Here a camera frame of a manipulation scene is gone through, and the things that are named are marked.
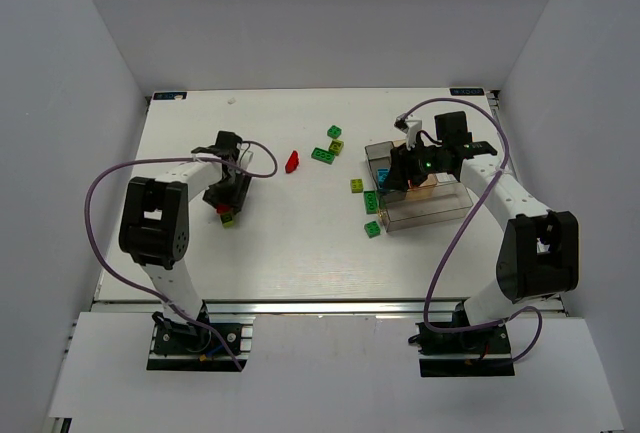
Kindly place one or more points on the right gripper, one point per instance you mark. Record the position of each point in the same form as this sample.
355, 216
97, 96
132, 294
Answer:
400, 173

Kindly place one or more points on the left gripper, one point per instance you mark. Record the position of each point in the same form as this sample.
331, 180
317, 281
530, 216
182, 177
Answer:
232, 193

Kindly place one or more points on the long teal lego brick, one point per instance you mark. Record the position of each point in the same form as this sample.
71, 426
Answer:
382, 174

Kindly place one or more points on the long green lego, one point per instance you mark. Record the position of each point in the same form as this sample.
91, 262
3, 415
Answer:
371, 202

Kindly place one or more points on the red sloped lego brick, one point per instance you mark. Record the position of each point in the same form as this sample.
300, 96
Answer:
292, 163

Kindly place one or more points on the green square lego bottom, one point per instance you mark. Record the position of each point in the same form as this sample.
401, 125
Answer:
372, 229

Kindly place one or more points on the green square lego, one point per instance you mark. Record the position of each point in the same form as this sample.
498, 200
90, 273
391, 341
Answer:
372, 229
334, 132

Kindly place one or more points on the lime sloped lego brick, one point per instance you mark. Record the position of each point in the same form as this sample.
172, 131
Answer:
336, 147

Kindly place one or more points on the green square lego top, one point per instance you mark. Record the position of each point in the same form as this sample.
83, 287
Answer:
334, 132

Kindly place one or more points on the long green lego brick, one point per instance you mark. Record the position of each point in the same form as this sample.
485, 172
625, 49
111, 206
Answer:
322, 155

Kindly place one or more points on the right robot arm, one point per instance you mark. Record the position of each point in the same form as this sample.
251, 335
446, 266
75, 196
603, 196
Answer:
539, 253

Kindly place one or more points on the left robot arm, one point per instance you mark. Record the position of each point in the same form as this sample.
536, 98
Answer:
155, 225

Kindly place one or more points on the lime square lego left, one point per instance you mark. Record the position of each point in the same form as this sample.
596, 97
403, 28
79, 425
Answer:
227, 219

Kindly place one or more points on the lime square lego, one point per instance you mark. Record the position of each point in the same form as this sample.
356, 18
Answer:
356, 185
227, 219

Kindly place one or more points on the smoky grey plastic tray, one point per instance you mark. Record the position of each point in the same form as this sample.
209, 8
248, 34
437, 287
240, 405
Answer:
378, 157

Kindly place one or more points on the clear plastic base box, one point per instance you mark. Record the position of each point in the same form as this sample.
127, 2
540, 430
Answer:
447, 202

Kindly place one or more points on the lime square lego centre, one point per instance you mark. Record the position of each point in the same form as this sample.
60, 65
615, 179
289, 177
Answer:
356, 185

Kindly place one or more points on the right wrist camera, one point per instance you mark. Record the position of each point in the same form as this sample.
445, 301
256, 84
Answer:
410, 127

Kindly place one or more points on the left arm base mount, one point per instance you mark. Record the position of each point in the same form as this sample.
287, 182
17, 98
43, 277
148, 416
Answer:
188, 348

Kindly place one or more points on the aluminium table frame rail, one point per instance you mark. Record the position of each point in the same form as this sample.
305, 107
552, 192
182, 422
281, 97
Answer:
279, 307

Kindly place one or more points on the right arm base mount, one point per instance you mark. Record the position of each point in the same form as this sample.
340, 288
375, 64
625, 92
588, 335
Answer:
475, 354

